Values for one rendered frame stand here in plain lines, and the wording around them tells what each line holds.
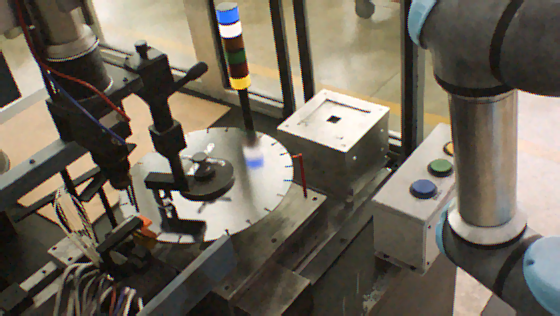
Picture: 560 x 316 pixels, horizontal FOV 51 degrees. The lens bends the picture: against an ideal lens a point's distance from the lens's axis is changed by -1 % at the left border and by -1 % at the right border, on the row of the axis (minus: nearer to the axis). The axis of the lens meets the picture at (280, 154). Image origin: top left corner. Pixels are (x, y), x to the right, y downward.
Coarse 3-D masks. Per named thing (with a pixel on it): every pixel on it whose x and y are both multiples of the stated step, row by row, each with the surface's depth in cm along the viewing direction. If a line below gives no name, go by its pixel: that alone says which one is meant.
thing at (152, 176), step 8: (168, 160) 99; (176, 160) 99; (176, 168) 100; (152, 176) 104; (160, 176) 104; (168, 176) 103; (176, 176) 101; (184, 176) 102; (192, 176) 103; (152, 184) 103; (160, 184) 103; (168, 184) 102; (176, 184) 102; (184, 184) 101; (192, 184) 103; (152, 192) 106; (168, 192) 106; (160, 200) 105
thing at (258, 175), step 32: (224, 128) 125; (160, 160) 118; (256, 160) 114; (288, 160) 113; (160, 192) 110; (224, 192) 108; (256, 192) 107; (160, 224) 103; (192, 224) 102; (224, 224) 101
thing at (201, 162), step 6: (210, 144) 112; (210, 150) 111; (186, 156) 110; (192, 156) 109; (198, 156) 109; (204, 156) 108; (198, 162) 108; (204, 162) 108; (210, 162) 108; (216, 162) 108; (222, 162) 107; (192, 168) 107; (198, 168) 109; (204, 168) 109; (192, 174) 106
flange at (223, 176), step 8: (224, 160) 114; (184, 168) 114; (216, 168) 112; (224, 168) 112; (232, 168) 112; (200, 176) 109; (208, 176) 109; (216, 176) 110; (224, 176) 110; (232, 176) 110; (200, 184) 109; (208, 184) 109; (216, 184) 109; (224, 184) 108; (184, 192) 108; (192, 192) 108; (200, 192) 108; (208, 192) 107; (216, 192) 108
